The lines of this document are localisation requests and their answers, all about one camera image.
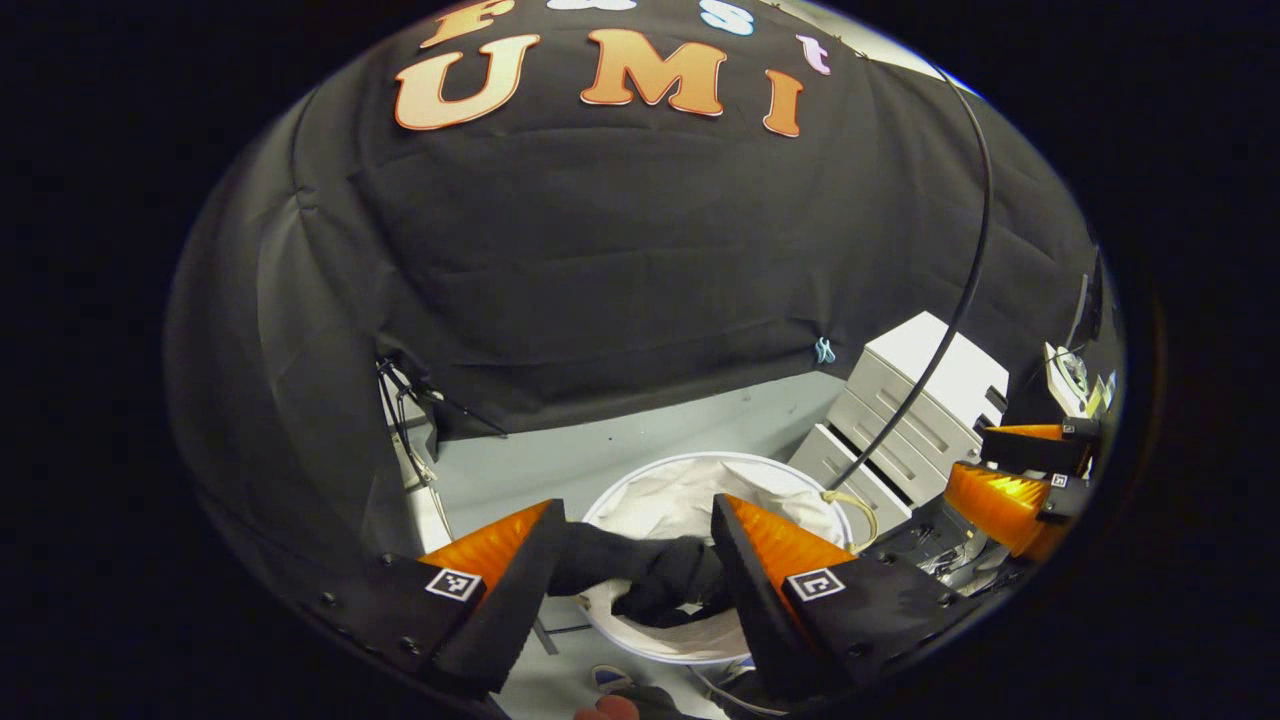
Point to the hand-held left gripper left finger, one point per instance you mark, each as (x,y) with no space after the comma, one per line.
(520,600)

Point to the black backdrop cloth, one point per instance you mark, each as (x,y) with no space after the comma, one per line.
(600,250)

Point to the white laundry hamper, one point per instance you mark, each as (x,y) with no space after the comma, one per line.
(680,490)

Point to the small blue clip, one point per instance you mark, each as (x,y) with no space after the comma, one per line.
(824,351)

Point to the glass bowl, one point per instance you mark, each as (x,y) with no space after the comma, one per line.
(1072,370)

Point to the black clothes rack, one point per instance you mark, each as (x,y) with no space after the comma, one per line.
(988,210)

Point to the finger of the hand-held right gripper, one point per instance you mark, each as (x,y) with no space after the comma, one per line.
(1000,505)
(1030,450)

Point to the black monitor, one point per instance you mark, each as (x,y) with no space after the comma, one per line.
(1095,300)

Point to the white drawer cabinet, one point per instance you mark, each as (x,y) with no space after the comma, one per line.
(965,380)

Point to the white side table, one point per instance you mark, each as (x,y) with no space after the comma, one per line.
(1055,395)

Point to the black knit jacket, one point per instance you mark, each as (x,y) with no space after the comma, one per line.
(650,570)

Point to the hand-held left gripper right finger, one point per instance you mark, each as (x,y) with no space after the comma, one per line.
(755,610)

